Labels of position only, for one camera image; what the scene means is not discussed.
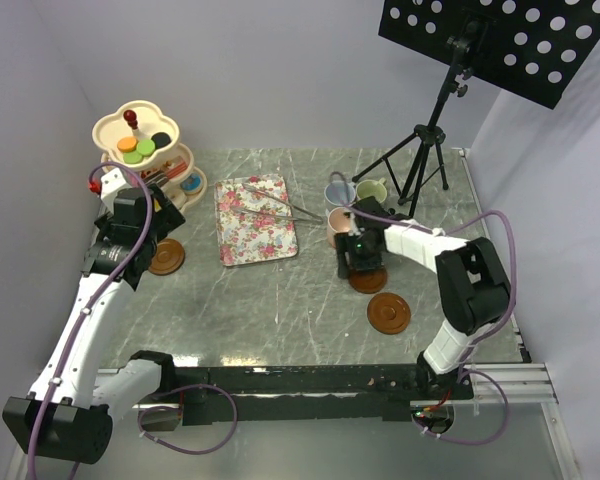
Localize pink mug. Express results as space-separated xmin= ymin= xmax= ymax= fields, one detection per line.
xmin=327 ymin=207 xmax=352 ymax=248

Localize black toy cookie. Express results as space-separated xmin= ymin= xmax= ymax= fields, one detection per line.
xmin=151 ymin=132 xmax=172 ymax=149

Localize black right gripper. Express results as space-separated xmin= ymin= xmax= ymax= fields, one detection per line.
xmin=332 ymin=230 xmax=383 ymax=278

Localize cream three-tier dessert stand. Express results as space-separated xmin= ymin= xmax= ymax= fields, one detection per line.
xmin=92 ymin=100 xmax=208 ymax=212

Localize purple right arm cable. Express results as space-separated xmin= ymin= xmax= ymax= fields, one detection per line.
xmin=327 ymin=170 xmax=519 ymax=446

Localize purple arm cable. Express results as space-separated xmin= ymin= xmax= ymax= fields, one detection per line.
xmin=24 ymin=161 xmax=239 ymax=480
xmin=327 ymin=170 xmax=519 ymax=446

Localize green toy macaron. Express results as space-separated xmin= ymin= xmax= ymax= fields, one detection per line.
xmin=136 ymin=138 xmax=156 ymax=157
xmin=123 ymin=150 xmax=144 ymax=165

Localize floral serving tray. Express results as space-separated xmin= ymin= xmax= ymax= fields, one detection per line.
xmin=214 ymin=174 xmax=298 ymax=267

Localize pink toy cake slice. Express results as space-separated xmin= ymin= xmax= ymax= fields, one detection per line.
xmin=163 ymin=156 xmax=187 ymax=179

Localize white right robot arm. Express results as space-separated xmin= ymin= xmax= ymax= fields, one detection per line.
xmin=334 ymin=197 xmax=516 ymax=399

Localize metal serving tongs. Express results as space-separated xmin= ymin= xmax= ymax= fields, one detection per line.
xmin=230 ymin=184 xmax=323 ymax=225

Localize blue frosted toy donut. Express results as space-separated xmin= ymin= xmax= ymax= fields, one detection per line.
xmin=180 ymin=173 xmax=205 ymax=195

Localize light blue mug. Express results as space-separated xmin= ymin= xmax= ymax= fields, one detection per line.
xmin=324 ymin=180 xmax=356 ymax=212

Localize light green mug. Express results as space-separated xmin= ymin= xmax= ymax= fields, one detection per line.
xmin=356 ymin=178 xmax=388 ymax=206

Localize chocolate layer toy cake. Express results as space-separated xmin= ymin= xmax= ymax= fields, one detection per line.
xmin=144 ymin=170 xmax=169 ymax=187

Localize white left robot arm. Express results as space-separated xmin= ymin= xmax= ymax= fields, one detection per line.
xmin=2 ymin=186 xmax=185 ymax=464

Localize orange toy macaron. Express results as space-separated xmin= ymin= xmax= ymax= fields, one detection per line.
xmin=116 ymin=136 xmax=138 ymax=153

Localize aluminium frame rail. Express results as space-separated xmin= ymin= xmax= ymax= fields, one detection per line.
xmin=469 ymin=363 xmax=581 ymax=480

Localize black perforated calibration board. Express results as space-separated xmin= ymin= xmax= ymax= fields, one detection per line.
xmin=379 ymin=1 xmax=600 ymax=109

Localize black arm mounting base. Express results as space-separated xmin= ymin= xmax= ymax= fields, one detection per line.
xmin=124 ymin=364 xmax=471 ymax=427

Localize brown wooden coaster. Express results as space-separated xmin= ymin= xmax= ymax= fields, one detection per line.
xmin=149 ymin=238 xmax=186 ymax=276
xmin=367 ymin=292 xmax=411 ymax=335
xmin=348 ymin=269 xmax=388 ymax=294

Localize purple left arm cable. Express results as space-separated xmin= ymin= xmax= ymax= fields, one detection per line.
xmin=24 ymin=161 xmax=239 ymax=480

